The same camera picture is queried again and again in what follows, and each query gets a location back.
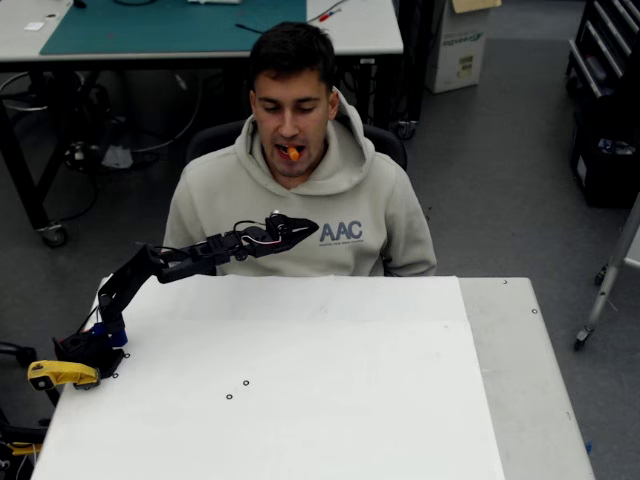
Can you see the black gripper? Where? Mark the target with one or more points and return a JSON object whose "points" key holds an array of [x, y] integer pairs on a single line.
{"points": [[291, 231]]}

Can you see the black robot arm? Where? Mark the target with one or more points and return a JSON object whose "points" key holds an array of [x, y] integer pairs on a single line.
{"points": [[125, 280]]}

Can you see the man in beige hoodie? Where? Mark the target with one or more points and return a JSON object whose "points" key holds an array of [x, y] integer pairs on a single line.
{"points": [[310, 200]]}

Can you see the black office chair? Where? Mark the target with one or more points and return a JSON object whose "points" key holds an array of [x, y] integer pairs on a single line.
{"points": [[215, 137]]}

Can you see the white paper sheet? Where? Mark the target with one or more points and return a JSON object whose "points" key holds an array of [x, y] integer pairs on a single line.
{"points": [[350, 400]]}

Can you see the crumpled white plastic bag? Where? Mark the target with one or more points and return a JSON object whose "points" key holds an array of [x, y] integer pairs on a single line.
{"points": [[117, 156]]}

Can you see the black zip tie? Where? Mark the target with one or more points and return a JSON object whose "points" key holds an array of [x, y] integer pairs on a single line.
{"points": [[249, 28]]}

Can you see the white cardboard box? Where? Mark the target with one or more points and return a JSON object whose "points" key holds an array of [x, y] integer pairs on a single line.
{"points": [[457, 60]]}

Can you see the green cutting mat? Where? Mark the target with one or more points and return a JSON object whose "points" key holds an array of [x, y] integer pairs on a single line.
{"points": [[150, 25]]}

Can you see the grey metal stand with casters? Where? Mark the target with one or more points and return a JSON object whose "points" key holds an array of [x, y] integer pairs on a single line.
{"points": [[602, 295]]}

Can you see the black storage bin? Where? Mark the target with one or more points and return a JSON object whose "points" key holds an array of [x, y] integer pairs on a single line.
{"points": [[605, 180]]}

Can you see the small white card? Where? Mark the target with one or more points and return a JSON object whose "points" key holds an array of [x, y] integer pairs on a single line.
{"points": [[35, 26]]}

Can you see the black yellow bar clamp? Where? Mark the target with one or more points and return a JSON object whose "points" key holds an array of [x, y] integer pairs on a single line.
{"points": [[20, 435]]}

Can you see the white-top workbench with black frame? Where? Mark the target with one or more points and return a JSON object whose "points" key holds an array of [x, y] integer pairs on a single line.
{"points": [[360, 30]]}

